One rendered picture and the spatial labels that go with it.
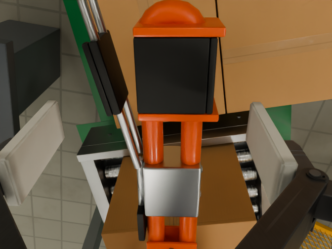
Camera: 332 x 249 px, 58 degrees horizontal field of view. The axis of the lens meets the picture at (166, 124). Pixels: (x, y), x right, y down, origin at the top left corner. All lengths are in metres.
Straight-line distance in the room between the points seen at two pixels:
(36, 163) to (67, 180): 1.86
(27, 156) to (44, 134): 0.02
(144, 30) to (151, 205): 0.19
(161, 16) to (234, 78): 0.78
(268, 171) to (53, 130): 0.13
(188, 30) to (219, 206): 0.65
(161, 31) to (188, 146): 0.12
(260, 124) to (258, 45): 0.83
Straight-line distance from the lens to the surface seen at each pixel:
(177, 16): 0.26
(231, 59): 1.00
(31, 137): 0.18
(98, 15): 0.29
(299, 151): 0.17
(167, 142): 1.05
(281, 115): 1.76
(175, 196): 0.34
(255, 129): 0.19
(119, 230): 0.84
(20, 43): 1.34
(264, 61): 1.02
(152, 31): 0.25
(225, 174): 0.94
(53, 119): 0.21
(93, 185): 1.21
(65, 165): 1.98
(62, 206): 2.22
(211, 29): 0.25
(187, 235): 0.39
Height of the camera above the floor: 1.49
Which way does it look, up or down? 61 degrees down
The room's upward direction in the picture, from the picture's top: 175 degrees counter-clockwise
